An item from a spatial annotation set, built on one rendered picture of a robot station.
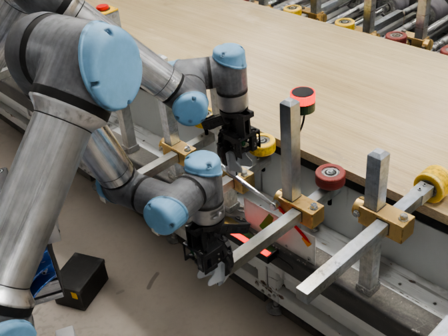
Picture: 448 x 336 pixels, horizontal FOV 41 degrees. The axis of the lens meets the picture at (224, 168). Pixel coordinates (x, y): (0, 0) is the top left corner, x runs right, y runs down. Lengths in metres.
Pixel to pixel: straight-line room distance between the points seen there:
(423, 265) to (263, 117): 0.64
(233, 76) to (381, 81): 0.81
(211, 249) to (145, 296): 1.30
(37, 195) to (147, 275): 1.85
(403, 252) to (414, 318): 0.26
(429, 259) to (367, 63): 0.80
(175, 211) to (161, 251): 1.64
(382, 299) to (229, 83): 0.65
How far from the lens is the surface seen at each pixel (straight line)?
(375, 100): 1.95
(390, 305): 1.55
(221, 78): 1.37
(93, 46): 0.82
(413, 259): 1.72
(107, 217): 3.01
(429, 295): 1.70
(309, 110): 1.44
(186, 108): 1.23
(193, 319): 2.45
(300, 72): 2.13
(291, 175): 1.50
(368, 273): 1.51
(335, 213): 1.82
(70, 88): 0.83
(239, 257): 1.42
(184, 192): 1.14
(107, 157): 1.12
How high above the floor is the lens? 1.84
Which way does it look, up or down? 35 degrees down
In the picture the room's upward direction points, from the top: 6 degrees counter-clockwise
